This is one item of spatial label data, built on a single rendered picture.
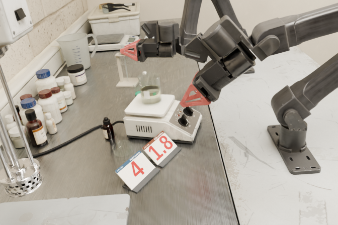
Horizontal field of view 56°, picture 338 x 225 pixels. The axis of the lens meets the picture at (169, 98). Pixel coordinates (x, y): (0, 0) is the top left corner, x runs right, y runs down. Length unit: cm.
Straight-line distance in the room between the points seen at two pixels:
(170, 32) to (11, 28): 76
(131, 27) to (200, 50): 125
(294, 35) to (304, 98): 15
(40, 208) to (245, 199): 44
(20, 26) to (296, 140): 64
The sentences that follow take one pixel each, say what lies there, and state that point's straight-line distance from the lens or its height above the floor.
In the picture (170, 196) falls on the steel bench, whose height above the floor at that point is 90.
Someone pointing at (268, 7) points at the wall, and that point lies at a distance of 241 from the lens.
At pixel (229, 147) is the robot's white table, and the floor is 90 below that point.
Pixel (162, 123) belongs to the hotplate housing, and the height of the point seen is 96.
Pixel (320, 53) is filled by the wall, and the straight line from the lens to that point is 266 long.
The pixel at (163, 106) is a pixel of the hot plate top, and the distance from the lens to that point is 88.
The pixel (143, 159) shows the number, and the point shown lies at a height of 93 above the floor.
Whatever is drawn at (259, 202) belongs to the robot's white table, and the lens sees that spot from 72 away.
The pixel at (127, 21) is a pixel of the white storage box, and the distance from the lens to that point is 193.
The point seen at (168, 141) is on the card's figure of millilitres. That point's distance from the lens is 85.
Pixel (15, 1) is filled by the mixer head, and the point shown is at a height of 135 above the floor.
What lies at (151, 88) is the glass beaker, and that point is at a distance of 87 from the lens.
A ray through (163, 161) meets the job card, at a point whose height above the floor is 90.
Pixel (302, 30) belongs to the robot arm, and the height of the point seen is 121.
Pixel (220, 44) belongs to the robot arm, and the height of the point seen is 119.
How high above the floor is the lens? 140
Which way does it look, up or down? 27 degrees down
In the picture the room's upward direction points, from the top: 6 degrees counter-clockwise
